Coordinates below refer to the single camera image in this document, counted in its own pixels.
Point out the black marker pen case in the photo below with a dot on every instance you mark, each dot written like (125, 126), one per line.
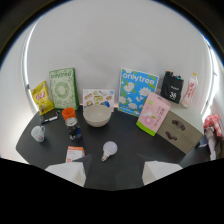
(172, 87)

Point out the orange and white small box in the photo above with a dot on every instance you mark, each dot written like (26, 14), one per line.
(74, 153)

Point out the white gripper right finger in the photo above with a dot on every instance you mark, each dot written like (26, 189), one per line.
(156, 170)

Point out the pink and green pouch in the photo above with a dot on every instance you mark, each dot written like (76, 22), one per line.
(153, 114)

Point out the black marker pen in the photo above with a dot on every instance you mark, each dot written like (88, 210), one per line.
(49, 118)

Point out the white sticker card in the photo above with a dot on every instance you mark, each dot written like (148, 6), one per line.
(98, 98)

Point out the blue soda can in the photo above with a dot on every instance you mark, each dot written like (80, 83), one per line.
(74, 128)

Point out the red checkered cloth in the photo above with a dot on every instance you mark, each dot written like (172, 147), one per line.
(213, 123)

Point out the yellow chips bag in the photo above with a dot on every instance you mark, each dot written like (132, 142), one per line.
(42, 97)

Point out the blue onlytree box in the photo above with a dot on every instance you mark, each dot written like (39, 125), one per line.
(136, 92)

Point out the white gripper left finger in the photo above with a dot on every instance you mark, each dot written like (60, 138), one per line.
(68, 170)

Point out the beige bowl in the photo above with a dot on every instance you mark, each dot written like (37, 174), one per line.
(97, 115)

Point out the beige drawer box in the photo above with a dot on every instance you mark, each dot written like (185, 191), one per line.
(180, 131)

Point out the green onlytree box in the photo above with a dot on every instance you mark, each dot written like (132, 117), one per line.
(63, 88)

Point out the white mug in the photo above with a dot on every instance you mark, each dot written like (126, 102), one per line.
(37, 133)

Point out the white light bulb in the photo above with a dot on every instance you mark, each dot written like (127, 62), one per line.
(109, 149)

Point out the orange plastic cup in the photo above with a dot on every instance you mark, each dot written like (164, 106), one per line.
(68, 113)

